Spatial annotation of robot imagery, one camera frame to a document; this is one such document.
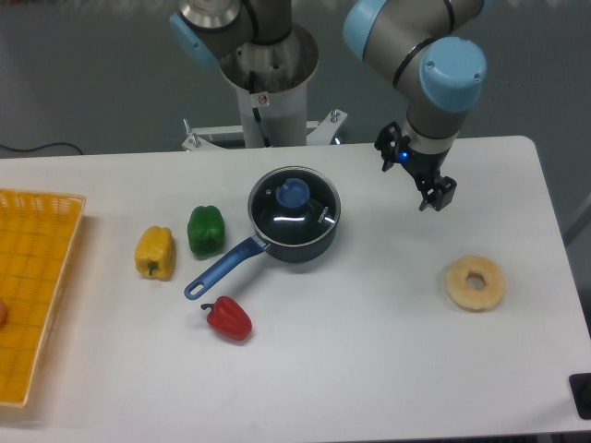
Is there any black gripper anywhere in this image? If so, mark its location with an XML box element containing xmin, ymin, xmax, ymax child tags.
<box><xmin>374</xmin><ymin>121</ymin><xmax>457</xmax><ymax>211</ymax></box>

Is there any glass lid blue knob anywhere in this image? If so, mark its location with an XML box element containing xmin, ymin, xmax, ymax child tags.
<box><xmin>250</xmin><ymin>167</ymin><xmax>340</xmax><ymax>247</ymax></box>

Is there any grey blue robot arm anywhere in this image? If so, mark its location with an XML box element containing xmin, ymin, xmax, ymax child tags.
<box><xmin>169</xmin><ymin>1</ymin><xmax>487</xmax><ymax>210</ymax></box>

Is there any dark blue saucepan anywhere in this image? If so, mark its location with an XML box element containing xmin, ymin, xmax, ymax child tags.
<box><xmin>184</xmin><ymin>166</ymin><xmax>341</xmax><ymax>300</ymax></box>

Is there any beige donut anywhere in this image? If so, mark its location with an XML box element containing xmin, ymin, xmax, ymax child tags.
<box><xmin>444</xmin><ymin>255</ymin><xmax>506</xmax><ymax>311</ymax></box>

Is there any green bell pepper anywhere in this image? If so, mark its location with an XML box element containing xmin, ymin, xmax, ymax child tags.
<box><xmin>187</xmin><ymin>206</ymin><xmax>225</xmax><ymax>257</ymax></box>

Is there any red bell pepper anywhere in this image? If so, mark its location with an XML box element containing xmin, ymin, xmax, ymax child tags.
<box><xmin>200</xmin><ymin>296</ymin><xmax>252</xmax><ymax>341</ymax></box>

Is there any yellow bell pepper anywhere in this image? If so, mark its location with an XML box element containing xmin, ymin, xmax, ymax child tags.
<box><xmin>134</xmin><ymin>226</ymin><xmax>176</xmax><ymax>281</ymax></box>

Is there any black table edge device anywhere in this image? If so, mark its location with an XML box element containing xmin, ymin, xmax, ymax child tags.
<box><xmin>569</xmin><ymin>373</ymin><xmax>591</xmax><ymax>420</ymax></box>

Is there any yellow wicker basket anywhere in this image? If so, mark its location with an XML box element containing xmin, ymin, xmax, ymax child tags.
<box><xmin>1</xmin><ymin>188</ymin><xmax>86</xmax><ymax>408</ymax></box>

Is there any white base frame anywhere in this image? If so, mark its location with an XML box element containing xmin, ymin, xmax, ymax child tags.
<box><xmin>181</xmin><ymin>109</ymin><xmax>348</xmax><ymax>152</ymax></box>

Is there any black pedestal cable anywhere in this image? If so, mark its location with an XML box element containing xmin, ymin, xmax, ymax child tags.
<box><xmin>247</xmin><ymin>69</ymin><xmax>271</xmax><ymax>148</ymax></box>

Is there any black floor cable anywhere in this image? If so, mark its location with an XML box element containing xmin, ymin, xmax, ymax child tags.
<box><xmin>0</xmin><ymin>141</ymin><xmax>85</xmax><ymax>155</ymax></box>

